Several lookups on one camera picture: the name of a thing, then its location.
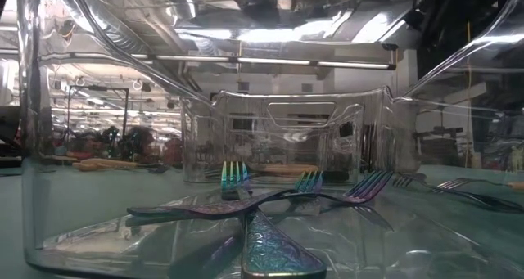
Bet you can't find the green table mat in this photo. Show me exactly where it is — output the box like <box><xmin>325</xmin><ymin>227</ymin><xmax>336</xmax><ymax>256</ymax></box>
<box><xmin>0</xmin><ymin>164</ymin><xmax>524</xmax><ymax>279</ymax></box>

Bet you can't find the long ceiling tube light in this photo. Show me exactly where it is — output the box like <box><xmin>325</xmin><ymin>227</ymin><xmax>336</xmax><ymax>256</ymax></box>
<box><xmin>130</xmin><ymin>52</ymin><xmax>398</xmax><ymax>71</ymax></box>

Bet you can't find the iridescent fork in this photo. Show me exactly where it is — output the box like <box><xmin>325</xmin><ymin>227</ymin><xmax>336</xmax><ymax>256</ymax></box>
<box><xmin>125</xmin><ymin>169</ymin><xmax>325</xmax><ymax>222</ymax></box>
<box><xmin>391</xmin><ymin>172</ymin><xmax>484</xmax><ymax>202</ymax></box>
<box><xmin>219</xmin><ymin>160</ymin><xmax>328</xmax><ymax>279</ymax></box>
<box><xmin>317</xmin><ymin>169</ymin><xmax>395</xmax><ymax>205</ymax></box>

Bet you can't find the black metal frame stand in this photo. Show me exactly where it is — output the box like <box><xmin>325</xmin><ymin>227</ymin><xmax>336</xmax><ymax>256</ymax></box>
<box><xmin>67</xmin><ymin>84</ymin><xmax>130</xmax><ymax>141</ymax></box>

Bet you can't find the clear plastic bin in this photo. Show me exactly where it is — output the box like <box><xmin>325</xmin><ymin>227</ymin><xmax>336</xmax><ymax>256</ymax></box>
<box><xmin>179</xmin><ymin>86</ymin><xmax>422</xmax><ymax>187</ymax></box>
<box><xmin>224</xmin><ymin>106</ymin><xmax>365</xmax><ymax>178</ymax></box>
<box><xmin>16</xmin><ymin>0</ymin><xmax>524</xmax><ymax>279</ymax></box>

